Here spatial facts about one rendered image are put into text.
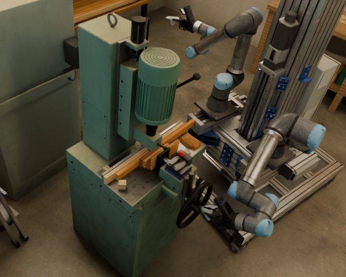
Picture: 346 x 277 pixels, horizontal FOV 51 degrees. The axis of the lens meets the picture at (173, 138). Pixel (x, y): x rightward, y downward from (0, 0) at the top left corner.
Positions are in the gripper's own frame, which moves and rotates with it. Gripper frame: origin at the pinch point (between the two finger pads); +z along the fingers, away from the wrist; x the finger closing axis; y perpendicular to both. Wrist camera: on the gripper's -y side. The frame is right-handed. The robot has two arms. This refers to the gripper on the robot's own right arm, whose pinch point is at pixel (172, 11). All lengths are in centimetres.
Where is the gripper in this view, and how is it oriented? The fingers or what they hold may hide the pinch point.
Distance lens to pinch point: 262.1
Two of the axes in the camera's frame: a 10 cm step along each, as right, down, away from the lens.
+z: -7.8, -5.0, 3.7
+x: 6.2, -5.7, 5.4
